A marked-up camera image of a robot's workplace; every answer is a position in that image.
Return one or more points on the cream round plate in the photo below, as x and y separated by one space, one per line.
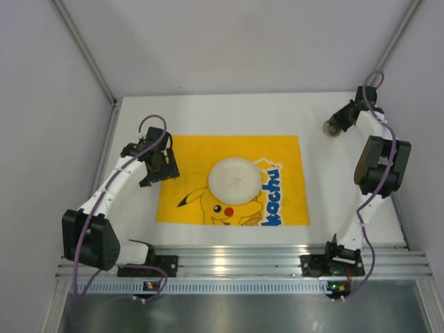
234 181

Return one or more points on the slotted cable duct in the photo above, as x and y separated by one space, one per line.
218 287

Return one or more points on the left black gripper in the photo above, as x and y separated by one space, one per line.
166 170

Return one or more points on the aluminium frame post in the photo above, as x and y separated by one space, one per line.
395 38
67 20

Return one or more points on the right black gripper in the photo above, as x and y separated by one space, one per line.
342 118

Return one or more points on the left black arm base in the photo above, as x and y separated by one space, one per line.
155 267

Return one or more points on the right aluminium frame post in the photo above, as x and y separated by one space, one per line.
395 38

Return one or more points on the aluminium mounting rail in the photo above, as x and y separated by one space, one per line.
391 262

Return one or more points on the left aluminium frame post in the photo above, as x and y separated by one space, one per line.
67 20

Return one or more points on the yellow Pikachu placemat cloth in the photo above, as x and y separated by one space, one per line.
280 201

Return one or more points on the small grey metal cup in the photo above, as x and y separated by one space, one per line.
331 130

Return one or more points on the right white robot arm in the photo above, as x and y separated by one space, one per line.
380 169

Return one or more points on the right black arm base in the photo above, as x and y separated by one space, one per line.
336 261

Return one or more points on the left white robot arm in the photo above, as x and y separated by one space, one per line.
91 234

